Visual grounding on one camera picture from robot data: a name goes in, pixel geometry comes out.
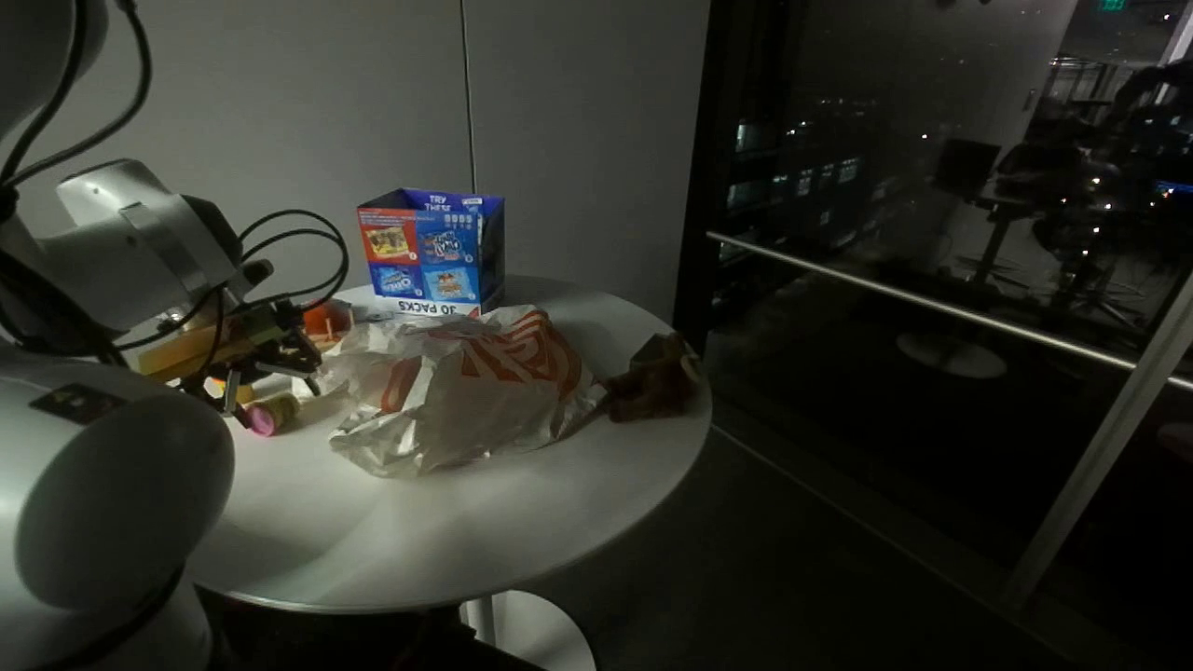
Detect white orange plastic bag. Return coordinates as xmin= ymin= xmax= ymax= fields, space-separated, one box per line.
xmin=322 ymin=305 xmax=604 ymax=477

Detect orange peach toy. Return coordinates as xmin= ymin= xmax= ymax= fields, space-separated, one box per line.
xmin=303 ymin=303 xmax=349 ymax=351

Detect yellow container purple lid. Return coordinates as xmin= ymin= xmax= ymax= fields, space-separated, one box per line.
xmin=246 ymin=395 xmax=303 ymax=437

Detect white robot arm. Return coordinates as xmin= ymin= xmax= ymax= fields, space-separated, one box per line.
xmin=0 ymin=160 xmax=244 ymax=671

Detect brown crumpled paper bag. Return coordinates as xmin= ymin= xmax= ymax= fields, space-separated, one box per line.
xmin=609 ymin=336 xmax=701 ymax=421

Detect blue snack carton box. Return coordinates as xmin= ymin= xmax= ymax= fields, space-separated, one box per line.
xmin=357 ymin=187 xmax=502 ymax=318

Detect white round table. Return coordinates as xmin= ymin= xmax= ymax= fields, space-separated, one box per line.
xmin=182 ymin=272 xmax=716 ymax=671

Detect metal window railing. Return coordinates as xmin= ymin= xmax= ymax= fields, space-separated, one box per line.
xmin=703 ymin=230 xmax=1140 ymax=372

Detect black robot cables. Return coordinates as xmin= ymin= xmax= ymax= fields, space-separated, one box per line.
xmin=109 ymin=205 xmax=355 ymax=358

